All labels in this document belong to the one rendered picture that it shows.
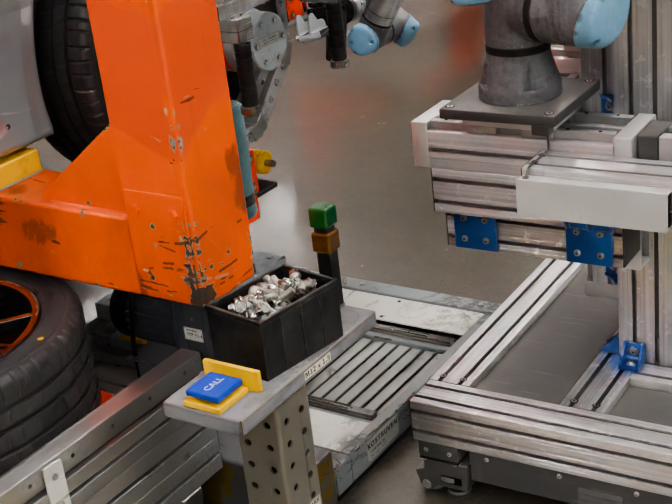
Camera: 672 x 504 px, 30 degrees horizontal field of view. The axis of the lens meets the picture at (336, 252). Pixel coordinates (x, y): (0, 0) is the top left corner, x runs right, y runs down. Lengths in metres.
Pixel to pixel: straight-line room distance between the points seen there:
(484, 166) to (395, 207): 1.73
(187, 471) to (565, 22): 1.11
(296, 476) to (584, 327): 0.79
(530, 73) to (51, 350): 0.99
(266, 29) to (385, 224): 1.31
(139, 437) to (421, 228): 1.72
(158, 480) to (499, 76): 0.98
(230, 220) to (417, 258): 1.41
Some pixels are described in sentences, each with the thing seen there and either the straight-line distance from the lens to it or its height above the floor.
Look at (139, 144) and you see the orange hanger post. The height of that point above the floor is 0.83.
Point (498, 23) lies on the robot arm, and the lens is 2.24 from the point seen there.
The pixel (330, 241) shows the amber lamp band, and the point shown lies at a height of 0.60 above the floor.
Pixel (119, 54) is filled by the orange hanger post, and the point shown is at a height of 0.99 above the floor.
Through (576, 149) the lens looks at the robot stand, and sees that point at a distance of 2.24.
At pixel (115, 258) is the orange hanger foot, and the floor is 0.59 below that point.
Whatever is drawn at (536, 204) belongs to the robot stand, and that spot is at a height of 0.69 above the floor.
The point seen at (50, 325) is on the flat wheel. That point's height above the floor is 0.50.
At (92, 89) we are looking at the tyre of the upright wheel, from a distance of 2.69.
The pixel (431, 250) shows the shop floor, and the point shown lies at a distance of 3.71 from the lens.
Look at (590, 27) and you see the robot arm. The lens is 2.13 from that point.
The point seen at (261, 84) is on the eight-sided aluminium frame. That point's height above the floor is 0.68.
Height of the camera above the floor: 1.51
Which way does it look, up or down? 24 degrees down
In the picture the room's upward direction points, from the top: 7 degrees counter-clockwise
